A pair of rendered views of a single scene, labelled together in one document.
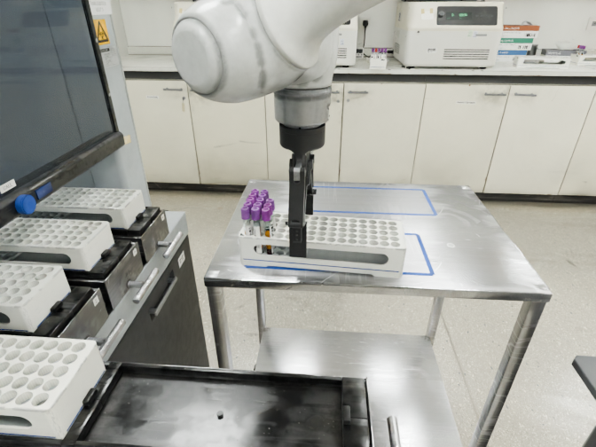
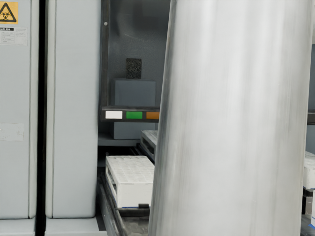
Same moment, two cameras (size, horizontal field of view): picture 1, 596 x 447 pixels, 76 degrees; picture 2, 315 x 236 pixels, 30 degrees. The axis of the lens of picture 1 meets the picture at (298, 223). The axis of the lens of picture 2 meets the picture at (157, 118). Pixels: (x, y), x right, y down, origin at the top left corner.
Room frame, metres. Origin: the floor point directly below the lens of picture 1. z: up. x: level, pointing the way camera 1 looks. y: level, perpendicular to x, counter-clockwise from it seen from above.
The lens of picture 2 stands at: (0.04, -0.84, 1.12)
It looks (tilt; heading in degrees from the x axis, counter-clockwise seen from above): 7 degrees down; 75
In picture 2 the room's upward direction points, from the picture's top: 2 degrees clockwise
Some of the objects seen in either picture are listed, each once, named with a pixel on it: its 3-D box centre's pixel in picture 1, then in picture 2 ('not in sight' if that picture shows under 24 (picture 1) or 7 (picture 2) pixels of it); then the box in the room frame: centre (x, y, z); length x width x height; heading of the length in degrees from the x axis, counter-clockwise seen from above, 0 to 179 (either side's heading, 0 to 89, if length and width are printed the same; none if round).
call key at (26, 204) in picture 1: (26, 204); not in sight; (0.52, 0.41, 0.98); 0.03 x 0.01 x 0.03; 176
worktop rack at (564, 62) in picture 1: (540, 62); not in sight; (2.61, -1.53, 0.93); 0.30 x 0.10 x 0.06; 78
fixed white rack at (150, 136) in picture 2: not in sight; (163, 147); (0.50, 0.85, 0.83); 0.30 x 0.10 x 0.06; 86
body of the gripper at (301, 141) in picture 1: (301, 149); not in sight; (0.62, -0.01, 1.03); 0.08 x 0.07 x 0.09; 172
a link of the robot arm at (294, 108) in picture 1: (301, 105); not in sight; (0.62, -0.01, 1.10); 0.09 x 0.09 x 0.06
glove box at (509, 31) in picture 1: (518, 28); not in sight; (2.93, -1.50, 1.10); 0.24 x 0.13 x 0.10; 84
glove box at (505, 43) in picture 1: (510, 43); not in sight; (2.93, -1.48, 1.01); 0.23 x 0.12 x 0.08; 85
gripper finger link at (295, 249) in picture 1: (298, 239); not in sight; (0.57, 0.00, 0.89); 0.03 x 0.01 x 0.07; 82
